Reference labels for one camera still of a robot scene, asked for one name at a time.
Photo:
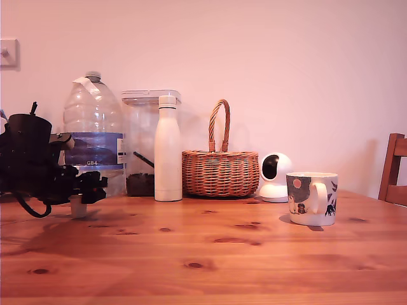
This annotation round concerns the illustrated white coffee mug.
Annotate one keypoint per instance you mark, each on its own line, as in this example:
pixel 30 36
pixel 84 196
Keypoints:
pixel 302 197

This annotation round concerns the large clear water bottle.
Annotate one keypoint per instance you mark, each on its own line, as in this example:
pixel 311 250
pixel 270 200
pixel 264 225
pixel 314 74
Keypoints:
pixel 93 127

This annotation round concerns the clear lidded storage container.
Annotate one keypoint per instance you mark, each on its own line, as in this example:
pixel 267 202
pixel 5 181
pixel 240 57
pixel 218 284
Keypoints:
pixel 140 127

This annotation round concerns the white insulated bottle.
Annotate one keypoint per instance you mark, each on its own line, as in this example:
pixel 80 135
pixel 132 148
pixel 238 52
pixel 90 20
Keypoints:
pixel 168 152

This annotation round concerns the woven wicker basket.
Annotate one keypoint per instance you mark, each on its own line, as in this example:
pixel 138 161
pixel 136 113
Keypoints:
pixel 220 174

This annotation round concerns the wooden chair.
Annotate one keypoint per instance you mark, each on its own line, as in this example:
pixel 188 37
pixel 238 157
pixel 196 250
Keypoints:
pixel 394 178

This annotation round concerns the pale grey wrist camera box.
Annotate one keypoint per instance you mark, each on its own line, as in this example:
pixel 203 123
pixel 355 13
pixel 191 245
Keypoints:
pixel 62 139

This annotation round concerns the white wall switch plate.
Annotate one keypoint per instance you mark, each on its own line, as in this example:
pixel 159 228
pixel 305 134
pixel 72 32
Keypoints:
pixel 9 54

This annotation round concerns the small white round camera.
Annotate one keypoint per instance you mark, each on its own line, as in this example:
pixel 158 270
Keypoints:
pixel 280 190

